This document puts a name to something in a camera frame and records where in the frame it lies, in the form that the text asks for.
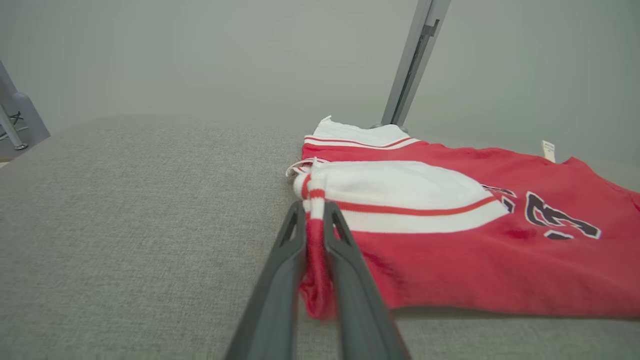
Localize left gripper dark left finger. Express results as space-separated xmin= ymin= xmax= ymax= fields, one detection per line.
xmin=225 ymin=201 xmax=307 ymax=360

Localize grey fabric sofa cushion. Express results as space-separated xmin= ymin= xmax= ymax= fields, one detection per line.
xmin=0 ymin=114 xmax=640 ymax=360

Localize red jersey white sleeves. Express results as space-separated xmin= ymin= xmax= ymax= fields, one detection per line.
xmin=286 ymin=115 xmax=640 ymax=322

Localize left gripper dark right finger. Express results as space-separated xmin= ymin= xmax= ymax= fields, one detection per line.
xmin=322 ymin=201 xmax=412 ymax=360

